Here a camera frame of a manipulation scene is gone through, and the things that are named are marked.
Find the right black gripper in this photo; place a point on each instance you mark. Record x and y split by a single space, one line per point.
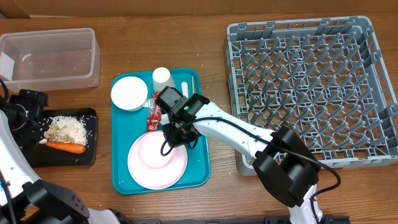
178 135

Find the pink bowl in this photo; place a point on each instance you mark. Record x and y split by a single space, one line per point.
149 151

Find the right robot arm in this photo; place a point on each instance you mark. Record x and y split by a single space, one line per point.
281 160

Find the white bowl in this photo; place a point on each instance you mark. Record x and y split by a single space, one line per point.
129 93

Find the orange carrot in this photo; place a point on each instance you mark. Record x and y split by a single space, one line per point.
68 147

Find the white rice pile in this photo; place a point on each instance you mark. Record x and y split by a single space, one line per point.
74 128

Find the white paper cup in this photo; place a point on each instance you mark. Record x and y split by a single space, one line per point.
161 77

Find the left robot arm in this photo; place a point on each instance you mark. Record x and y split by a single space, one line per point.
25 197

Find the teal plastic tray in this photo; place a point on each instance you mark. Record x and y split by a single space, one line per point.
128 126

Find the white plastic spoon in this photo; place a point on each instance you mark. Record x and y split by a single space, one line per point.
185 90

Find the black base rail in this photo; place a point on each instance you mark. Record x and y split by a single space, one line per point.
328 219

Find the wooden chopstick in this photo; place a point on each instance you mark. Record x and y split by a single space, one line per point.
193 85

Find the pink round plate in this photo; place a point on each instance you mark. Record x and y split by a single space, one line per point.
157 179

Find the clear plastic bin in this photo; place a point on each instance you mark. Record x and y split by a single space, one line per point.
47 60

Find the food scraps pile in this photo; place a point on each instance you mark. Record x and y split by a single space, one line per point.
56 134

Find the black plastic tray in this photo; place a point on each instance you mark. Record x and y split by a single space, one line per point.
40 155

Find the red snack wrapper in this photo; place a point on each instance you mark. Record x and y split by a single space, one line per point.
154 115

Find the crumpled white napkin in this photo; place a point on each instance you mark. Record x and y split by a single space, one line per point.
164 119

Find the grey dishwasher rack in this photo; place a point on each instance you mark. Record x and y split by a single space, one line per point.
324 78

